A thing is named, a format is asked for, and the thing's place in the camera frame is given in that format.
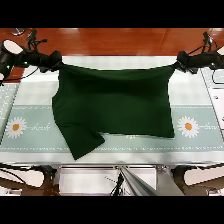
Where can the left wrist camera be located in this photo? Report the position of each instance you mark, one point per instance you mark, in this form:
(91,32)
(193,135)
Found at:
(32,39)

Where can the silver frame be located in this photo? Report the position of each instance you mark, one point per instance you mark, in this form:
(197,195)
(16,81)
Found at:
(140,186)

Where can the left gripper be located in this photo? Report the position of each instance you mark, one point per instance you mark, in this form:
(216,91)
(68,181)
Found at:
(51,60)

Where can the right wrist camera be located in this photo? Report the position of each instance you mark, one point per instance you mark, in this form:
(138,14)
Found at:
(207,41)

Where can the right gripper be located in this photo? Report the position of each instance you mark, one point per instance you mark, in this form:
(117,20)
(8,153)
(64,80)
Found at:
(187,61)

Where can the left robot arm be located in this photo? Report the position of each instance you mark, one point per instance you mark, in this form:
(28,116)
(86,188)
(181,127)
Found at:
(10,58)

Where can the dark green T-shirt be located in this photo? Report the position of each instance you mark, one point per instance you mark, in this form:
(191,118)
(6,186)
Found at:
(113,103)

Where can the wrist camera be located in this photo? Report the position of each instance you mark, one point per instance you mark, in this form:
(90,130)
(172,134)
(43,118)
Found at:
(32,39)
(207,41)

